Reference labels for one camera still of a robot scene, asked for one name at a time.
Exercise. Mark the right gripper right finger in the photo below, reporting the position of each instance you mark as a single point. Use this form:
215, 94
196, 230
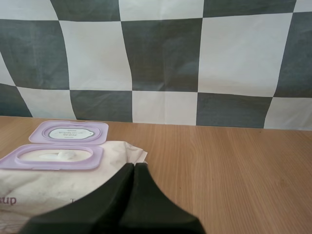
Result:
151, 209

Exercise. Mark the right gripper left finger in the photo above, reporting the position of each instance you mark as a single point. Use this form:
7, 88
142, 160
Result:
97, 209

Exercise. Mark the white wet wipes pack lilac lid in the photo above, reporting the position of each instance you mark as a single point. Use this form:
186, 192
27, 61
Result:
48, 175

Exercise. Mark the checked cloth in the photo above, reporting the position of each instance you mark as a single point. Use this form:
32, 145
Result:
156, 61

